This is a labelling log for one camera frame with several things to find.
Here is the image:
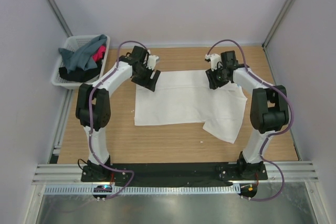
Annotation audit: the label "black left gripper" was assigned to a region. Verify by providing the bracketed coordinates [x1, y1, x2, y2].
[132, 64, 160, 92]

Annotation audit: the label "white t shirt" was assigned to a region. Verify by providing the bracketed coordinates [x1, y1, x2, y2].
[134, 70, 247, 143]

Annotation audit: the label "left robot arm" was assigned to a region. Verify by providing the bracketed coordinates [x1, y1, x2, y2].
[75, 46, 161, 182]

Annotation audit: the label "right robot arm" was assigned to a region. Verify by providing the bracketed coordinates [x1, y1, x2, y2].
[205, 51, 289, 180]

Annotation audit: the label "pink t shirt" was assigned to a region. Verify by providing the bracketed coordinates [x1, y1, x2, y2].
[92, 45, 106, 62]

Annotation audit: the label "black t shirt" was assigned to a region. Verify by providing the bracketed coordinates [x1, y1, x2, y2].
[58, 63, 102, 82]

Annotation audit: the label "grey-blue t shirt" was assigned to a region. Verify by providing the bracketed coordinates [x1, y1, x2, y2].
[58, 34, 109, 73]

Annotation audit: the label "white plastic laundry basket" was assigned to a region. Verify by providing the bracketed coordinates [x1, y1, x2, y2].
[52, 34, 110, 89]

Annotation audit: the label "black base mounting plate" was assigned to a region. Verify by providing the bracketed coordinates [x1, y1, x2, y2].
[81, 162, 268, 188]

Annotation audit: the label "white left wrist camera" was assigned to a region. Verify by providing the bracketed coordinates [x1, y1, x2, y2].
[145, 55, 160, 70]

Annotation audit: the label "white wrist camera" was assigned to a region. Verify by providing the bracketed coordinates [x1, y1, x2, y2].
[145, 55, 160, 70]
[205, 54, 222, 71]

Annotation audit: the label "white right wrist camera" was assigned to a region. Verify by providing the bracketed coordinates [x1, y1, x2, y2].
[205, 54, 222, 71]

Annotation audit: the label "aluminium frame rail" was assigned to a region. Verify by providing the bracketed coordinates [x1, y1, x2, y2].
[47, 90, 74, 164]

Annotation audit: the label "front aluminium frame rails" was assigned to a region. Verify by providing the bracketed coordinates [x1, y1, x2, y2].
[32, 161, 318, 185]

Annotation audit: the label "white slotted cable duct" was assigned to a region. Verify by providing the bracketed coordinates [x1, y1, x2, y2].
[45, 184, 240, 196]

